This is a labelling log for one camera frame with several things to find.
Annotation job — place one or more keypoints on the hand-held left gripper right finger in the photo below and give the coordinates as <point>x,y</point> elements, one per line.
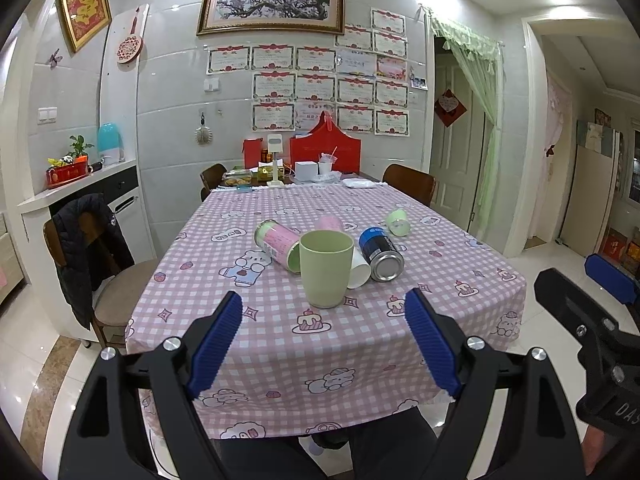
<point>434,347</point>

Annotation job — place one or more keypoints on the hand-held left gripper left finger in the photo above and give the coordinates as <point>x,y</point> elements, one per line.
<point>215,350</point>

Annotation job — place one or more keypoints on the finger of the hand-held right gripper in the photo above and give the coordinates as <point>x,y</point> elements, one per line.
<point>611,277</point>
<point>562,295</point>

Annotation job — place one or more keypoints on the large green cup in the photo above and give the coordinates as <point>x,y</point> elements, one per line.
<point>325,270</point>

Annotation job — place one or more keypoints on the person's right forearm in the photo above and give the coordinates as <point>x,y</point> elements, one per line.
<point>596,452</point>

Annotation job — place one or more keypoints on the white paper cup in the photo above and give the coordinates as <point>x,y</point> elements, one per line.
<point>358,270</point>

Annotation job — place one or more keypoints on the small green cup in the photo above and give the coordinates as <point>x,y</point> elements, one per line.
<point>398,222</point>

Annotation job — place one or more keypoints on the pink cup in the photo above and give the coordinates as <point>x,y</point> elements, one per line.
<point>330,223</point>

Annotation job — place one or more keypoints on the clear plastic cup with straw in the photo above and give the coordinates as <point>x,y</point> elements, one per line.
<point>326,164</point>

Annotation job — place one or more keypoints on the red gift box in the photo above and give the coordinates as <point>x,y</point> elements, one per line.
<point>614,246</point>

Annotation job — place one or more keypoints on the pink checked tablecloth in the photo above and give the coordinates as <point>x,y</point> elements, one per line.
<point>280,350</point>

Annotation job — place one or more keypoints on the white leaning board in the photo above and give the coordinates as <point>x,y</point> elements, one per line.
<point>590,200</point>

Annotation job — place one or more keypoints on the blue metal can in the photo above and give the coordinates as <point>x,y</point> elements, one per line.
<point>380,255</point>

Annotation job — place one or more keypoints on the person's dark trousers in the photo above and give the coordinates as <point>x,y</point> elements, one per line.
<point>380,447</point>

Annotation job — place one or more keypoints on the wooden chair with cushion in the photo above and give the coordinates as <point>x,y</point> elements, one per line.
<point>117,290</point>

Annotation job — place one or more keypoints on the pink and green can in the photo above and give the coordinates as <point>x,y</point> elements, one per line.
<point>277,245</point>

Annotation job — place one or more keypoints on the black puffer jacket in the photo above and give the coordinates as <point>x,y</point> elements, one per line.
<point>82,255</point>

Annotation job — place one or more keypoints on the brown dining chair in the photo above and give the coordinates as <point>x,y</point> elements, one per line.
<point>212,180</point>
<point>410,182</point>

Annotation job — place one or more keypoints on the clear food container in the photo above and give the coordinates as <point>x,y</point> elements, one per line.
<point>237,178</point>

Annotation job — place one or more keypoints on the white door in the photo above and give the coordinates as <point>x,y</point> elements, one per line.
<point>452,160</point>

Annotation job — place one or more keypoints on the white tissue pack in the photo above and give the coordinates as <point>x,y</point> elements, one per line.
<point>360,183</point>

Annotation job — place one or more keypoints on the green sheer curtain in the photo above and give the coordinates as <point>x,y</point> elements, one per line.
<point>487,125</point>

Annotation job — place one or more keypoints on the white desk lamp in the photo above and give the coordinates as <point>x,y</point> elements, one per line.
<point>275,160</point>

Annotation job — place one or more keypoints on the small red gift bag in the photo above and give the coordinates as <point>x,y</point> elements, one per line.
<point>254,152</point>

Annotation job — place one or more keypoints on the white box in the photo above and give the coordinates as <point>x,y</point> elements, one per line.
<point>306,170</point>

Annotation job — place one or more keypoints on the white hanging brush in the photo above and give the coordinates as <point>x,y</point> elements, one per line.
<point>202,133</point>

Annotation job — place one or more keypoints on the red diamond door decoration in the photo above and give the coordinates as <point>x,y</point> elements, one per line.
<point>450,108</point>

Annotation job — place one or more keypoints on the large red gift bag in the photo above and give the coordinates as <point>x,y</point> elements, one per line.
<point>325,150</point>

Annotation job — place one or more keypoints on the red basket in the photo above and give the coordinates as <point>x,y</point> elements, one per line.
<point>67,173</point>

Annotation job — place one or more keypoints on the teal and white humidifier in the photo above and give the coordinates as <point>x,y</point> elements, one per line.
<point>111,142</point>

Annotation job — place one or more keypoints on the small green potted plant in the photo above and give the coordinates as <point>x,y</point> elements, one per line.
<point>78,147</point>

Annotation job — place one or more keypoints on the pink round hanging ornament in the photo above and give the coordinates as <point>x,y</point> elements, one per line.
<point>130,50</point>

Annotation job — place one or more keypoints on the framed plum blossom painting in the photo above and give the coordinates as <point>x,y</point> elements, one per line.
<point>272,2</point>

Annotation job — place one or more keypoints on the gold framed red picture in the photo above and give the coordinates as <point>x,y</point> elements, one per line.
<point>85,10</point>

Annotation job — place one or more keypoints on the small wall photo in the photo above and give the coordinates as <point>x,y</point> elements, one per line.
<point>418,83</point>

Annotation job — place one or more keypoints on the white wall outlet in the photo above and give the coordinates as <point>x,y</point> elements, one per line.
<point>212,83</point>

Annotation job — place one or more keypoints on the wall of award certificates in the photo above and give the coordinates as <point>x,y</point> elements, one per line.
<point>320,87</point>

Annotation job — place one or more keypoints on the white wall switch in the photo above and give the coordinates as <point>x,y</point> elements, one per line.
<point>47,115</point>

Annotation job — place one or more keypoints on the purple butterfly wall decal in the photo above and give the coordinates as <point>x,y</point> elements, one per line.
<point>54,56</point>

